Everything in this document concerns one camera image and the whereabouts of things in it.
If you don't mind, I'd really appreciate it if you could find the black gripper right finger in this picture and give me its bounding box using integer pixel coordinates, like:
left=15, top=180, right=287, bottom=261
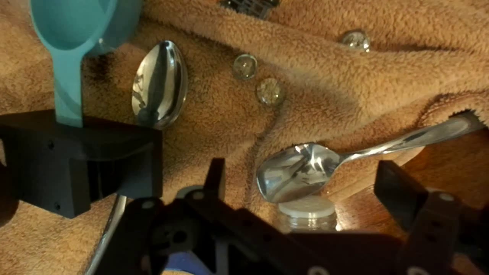
left=372, top=159, right=489, bottom=275

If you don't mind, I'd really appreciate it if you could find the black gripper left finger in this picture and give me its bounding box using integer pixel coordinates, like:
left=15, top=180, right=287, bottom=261
left=94, top=157, right=287, bottom=275

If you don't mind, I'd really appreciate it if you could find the teal plastic measuring cup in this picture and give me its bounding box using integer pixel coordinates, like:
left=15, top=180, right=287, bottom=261
left=27, top=0, right=145, bottom=130

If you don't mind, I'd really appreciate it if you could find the silver spoon with bent handle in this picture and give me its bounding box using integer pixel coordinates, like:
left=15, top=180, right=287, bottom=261
left=253, top=110, right=487, bottom=206

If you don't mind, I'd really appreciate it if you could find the silver spoon with straight handle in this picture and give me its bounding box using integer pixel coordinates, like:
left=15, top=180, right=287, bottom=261
left=82, top=38, right=189, bottom=275

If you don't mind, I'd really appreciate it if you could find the orange terry towel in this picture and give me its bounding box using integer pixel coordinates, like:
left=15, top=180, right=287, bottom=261
left=0, top=0, right=489, bottom=275

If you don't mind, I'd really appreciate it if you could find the small black ribbed object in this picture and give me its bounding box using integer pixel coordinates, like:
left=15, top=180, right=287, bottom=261
left=218, top=0, right=281, bottom=21

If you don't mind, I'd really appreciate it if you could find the small glass jar white lid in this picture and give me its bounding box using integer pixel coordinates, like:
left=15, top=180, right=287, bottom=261
left=276, top=194, right=339, bottom=235

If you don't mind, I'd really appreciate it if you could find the small round glass bead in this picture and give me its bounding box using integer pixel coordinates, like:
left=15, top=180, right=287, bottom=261
left=339, top=27, right=372, bottom=55
left=232, top=52, right=259, bottom=81
left=255, top=76, right=284, bottom=107

